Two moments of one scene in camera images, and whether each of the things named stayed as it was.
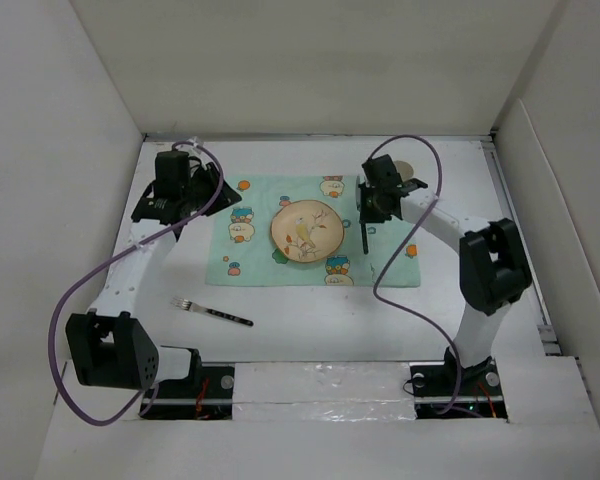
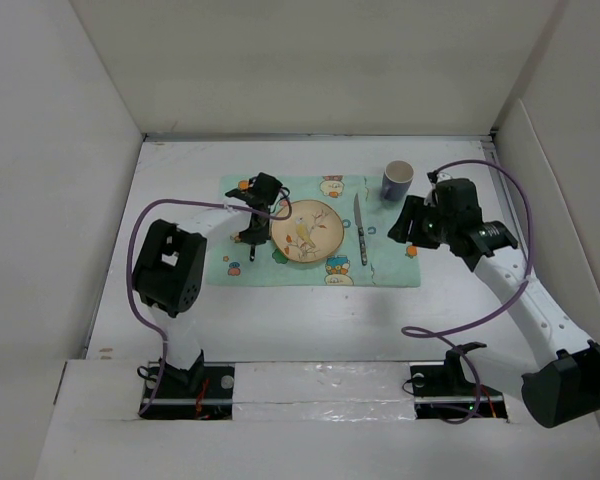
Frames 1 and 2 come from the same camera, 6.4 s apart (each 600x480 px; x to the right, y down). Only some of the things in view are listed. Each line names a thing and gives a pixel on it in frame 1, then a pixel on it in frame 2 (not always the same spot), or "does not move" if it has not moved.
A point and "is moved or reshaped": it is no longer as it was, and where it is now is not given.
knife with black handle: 364,236 is moved or reshaped
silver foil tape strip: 323,391 does not move
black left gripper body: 201,188 -> 258,234
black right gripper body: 369,206 -> 428,228
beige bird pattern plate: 307,231 does not move
